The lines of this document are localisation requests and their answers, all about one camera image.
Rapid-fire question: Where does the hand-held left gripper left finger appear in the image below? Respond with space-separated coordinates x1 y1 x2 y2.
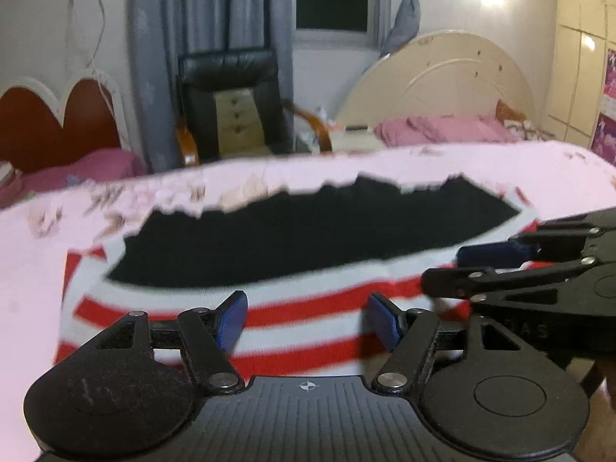
93 291 249 393

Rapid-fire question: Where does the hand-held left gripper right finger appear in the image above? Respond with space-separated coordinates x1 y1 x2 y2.
367 293 524 394

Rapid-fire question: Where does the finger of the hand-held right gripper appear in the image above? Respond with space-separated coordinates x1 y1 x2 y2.
420 255 616 310
456 208 616 269

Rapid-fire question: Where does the striped knit sweater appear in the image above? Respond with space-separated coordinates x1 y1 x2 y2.
50 172 544 377

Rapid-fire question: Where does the pink bedding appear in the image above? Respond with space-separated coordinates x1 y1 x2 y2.
374 114 521 148

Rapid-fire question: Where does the orange cushion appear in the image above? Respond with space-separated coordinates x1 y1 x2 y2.
495 100 526 124

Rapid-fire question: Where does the cream round headboard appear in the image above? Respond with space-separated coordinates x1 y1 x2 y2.
334 30 537 131

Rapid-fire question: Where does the pink floral bedsheet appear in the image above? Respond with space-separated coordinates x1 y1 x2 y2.
0 141 616 462

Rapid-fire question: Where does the pink pillow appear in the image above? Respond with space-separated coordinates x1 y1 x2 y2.
22 148 147 194

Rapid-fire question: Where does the cream wardrobe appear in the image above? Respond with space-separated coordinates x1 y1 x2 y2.
545 0 616 151

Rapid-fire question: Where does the black leather chair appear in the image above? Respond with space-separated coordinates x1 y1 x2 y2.
174 47 334 168

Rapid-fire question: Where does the tied blue-grey curtain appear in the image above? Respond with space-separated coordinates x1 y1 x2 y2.
379 0 427 57

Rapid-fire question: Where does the red scalloped headboard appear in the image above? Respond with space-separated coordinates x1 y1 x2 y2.
0 70 131 176

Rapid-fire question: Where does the pink wall poster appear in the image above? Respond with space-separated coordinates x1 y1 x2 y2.
589 48 616 165

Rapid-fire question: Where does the white wall cable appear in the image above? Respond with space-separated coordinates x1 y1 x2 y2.
66 0 122 107

